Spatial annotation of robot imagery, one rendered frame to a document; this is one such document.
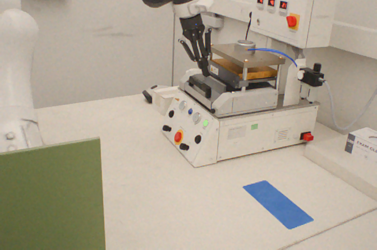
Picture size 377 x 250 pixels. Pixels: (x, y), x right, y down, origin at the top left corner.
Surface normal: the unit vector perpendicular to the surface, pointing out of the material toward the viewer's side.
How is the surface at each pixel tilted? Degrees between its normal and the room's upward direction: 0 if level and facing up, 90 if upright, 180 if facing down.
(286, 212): 0
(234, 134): 90
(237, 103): 90
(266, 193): 0
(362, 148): 90
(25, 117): 54
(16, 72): 70
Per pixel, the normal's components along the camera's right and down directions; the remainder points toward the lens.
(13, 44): 0.27, 0.38
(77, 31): 0.49, 0.36
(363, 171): 0.04, -0.92
